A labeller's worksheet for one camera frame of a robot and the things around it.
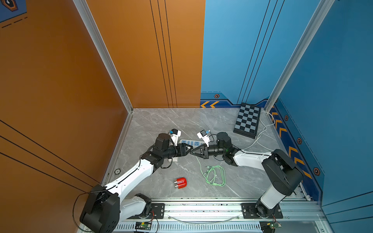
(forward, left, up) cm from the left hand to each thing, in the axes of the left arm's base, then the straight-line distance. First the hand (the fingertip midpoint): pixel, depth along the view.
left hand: (191, 146), depth 80 cm
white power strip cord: (+18, -48, -15) cm, 53 cm away
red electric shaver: (-16, +5, -13) cm, 21 cm away
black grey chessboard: (+31, -43, -13) cm, 54 cm away
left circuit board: (-35, +23, -19) cm, 46 cm away
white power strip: (+10, -2, -14) cm, 17 cm away
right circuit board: (-34, -38, -17) cm, 54 cm away
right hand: (-4, -1, -1) cm, 4 cm away
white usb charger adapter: (-2, +10, -14) cm, 17 cm away
